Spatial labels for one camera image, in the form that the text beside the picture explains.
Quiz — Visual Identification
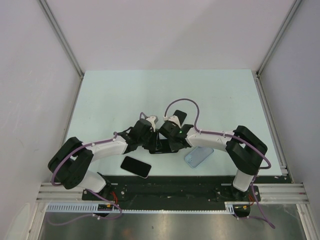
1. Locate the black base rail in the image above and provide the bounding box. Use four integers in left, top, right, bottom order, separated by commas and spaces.
97, 175, 261, 202

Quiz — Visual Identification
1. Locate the white-edged black phone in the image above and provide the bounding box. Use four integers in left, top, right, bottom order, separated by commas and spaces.
120, 156, 152, 179

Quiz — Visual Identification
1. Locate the right aluminium frame post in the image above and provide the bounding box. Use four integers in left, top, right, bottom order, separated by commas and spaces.
255, 0, 304, 77

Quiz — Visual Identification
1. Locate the black phone case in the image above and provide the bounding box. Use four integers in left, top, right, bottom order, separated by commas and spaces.
149, 139, 178, 155

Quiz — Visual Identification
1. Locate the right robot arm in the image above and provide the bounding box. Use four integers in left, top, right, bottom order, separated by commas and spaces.
159, 120, 271, 201

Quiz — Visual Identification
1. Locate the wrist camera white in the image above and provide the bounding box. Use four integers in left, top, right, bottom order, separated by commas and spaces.
145, 115, 159, 132
163, 114, 186, 127

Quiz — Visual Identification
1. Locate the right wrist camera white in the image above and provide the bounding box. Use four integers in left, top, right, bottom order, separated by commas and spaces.
163, 114, 186, 127

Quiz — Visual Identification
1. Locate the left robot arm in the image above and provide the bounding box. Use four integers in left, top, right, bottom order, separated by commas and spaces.
48, 115, 158, 200

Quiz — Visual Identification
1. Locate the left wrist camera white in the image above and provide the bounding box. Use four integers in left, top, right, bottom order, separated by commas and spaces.
145, 115, 159, 132

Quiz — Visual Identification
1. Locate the light blue phone case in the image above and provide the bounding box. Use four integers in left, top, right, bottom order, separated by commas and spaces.
184, 146, 215, 169

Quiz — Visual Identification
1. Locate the aluminium frame post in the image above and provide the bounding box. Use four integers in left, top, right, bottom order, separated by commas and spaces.
36, 0, 84, 80
255, 0, 304, 77

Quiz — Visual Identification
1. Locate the left aluminium frame post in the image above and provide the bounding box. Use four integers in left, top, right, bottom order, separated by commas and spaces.
36, 0, 84, 80

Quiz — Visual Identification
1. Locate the white cable duct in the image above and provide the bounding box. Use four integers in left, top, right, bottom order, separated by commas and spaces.
45, 202, 250, 215

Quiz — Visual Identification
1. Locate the green-edged black phone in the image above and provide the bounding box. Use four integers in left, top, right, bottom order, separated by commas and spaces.
170, 110, 187, 127

